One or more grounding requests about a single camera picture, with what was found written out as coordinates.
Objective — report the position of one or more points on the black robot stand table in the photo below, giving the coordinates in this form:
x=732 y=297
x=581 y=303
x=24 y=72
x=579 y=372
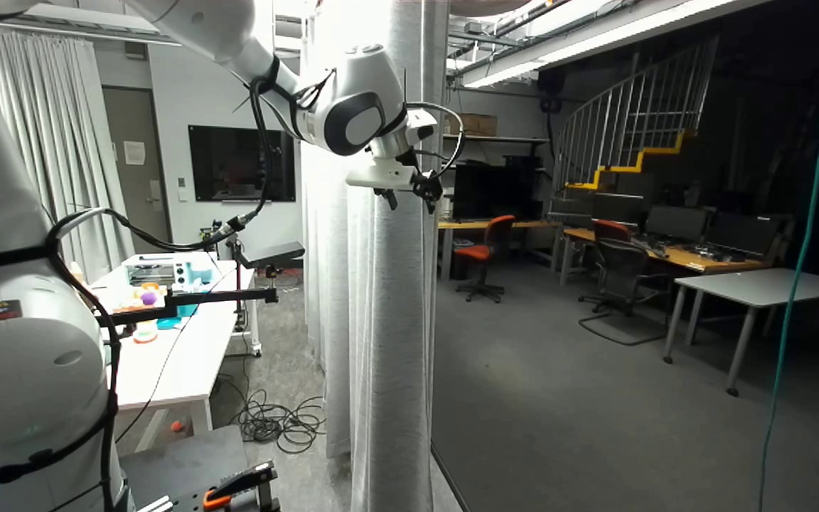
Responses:
x=184 y=471

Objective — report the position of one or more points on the black computer monitor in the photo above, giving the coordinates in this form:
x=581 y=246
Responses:
x=675 y=223
x=747 y=230

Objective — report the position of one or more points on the white pleated window curtain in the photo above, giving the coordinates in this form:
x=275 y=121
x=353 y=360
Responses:
x=51 y=144

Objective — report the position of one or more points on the red office chair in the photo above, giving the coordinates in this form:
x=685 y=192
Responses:
x=481 y=252

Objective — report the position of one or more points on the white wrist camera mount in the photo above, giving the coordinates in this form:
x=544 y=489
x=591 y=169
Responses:
x=382 y=173

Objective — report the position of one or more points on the teal cloth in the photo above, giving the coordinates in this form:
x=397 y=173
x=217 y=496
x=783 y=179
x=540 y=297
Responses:
x=174 y=320

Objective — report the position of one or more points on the teal white tray box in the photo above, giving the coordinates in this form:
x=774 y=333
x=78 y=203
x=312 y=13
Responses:
x=157 y=273

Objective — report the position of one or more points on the white table with grey legs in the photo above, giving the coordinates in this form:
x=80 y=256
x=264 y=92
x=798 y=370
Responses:
x=761 y=284

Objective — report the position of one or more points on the large black screen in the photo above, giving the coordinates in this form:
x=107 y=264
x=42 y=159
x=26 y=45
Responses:
x=490 y=189

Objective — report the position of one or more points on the cardboard box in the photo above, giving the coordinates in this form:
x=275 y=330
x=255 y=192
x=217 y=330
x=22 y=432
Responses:
x=481 y=124

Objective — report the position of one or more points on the white work table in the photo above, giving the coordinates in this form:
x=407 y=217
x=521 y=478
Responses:
x=184 y=364

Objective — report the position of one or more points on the wall-mounted black monitor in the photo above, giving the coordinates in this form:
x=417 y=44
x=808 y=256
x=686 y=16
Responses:
x=241 y=162

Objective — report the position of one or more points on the black camera stand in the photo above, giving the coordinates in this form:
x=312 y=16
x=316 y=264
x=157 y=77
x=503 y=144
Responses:
x=233 y=260

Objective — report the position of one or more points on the white wall switch plate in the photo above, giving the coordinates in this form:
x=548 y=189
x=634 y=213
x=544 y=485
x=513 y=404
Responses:
x=184 y=189

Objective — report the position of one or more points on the ceiling light strip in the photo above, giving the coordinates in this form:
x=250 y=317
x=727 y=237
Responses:
x=581 y=38

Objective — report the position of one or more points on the small wooden desk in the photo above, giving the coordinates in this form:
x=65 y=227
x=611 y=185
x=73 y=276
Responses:
x=477 y=225

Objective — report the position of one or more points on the grey door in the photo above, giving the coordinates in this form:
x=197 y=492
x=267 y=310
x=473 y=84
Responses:
x=134 y=189

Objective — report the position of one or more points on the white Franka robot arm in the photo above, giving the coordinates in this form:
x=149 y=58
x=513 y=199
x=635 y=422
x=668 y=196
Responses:
x=12 y=378

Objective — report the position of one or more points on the black clamp bar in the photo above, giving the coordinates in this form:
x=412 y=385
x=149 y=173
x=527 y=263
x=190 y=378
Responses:
x=225 y=297

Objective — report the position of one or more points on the small orange ball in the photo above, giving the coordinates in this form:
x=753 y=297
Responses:
x=177 y=428

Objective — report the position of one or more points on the grey white fabric curtain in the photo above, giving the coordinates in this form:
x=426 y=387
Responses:
x=390 y=360

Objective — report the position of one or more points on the black office chair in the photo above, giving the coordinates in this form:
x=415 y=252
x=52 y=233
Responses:
x=619 y=270

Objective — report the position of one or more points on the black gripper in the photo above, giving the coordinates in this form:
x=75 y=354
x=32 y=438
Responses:
x=427 y=185

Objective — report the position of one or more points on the purple ball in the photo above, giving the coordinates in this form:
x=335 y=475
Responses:
x=149 y=297

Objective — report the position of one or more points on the white paper sign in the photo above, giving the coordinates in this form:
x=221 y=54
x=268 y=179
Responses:
x=134 y=153

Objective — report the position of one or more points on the long wooden desk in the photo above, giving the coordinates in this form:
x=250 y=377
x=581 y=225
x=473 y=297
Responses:
x=703 y=256

